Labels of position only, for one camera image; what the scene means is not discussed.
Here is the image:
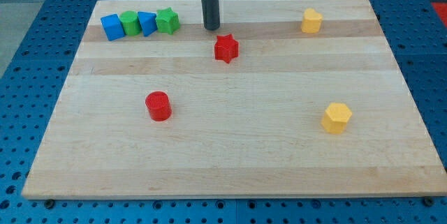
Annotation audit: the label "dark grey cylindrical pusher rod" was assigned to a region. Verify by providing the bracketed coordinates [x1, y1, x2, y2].
[201, 0, 220, 31]

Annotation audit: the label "green star block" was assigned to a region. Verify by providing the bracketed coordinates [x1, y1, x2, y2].
[155, 7, 180, 35]

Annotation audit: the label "red star block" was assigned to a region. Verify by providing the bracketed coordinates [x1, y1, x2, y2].
[214, 33, 239, 64]

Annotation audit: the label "yellow heart block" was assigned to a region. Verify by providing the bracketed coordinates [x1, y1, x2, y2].
[301, 8, 323, 33]

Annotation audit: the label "blue triangle block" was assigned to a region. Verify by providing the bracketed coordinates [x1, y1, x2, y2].
[137, 11, 158, 37]

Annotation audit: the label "green cylinder block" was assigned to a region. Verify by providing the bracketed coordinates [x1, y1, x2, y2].
[119, 10, 142, 36]

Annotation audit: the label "blue cube block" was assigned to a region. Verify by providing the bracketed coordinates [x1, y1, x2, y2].
[101, 14, 125, 41]

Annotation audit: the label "red cylinder block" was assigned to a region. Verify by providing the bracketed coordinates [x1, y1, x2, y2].
[145, 91, 172, 121]

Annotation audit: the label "light wooden board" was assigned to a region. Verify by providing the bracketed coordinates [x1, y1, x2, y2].
[22, 0, 446, 200]

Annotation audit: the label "yellow hexagon block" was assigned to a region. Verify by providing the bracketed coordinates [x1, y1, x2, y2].
[321, 103, 353, 134]

